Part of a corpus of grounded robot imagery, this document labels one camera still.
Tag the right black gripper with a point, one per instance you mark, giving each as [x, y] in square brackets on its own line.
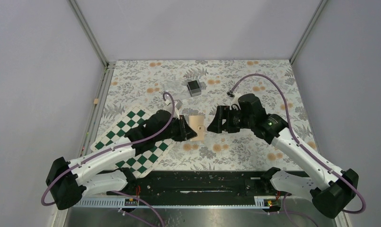
[223, 112]

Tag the black credit card stack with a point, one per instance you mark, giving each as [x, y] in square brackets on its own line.
[194, 88]

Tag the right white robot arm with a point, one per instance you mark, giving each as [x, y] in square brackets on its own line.
[329, 187]

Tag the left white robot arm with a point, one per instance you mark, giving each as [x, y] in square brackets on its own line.
[68, 181]

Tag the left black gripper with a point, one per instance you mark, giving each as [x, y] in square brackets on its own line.
[187, 133]

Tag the clear acrylic card box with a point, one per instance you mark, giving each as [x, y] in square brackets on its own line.
[178, 89]

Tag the tan card holder wallet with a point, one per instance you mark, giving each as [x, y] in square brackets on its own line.
[196, 123]

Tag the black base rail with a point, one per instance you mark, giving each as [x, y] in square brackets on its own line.
[190, 189]

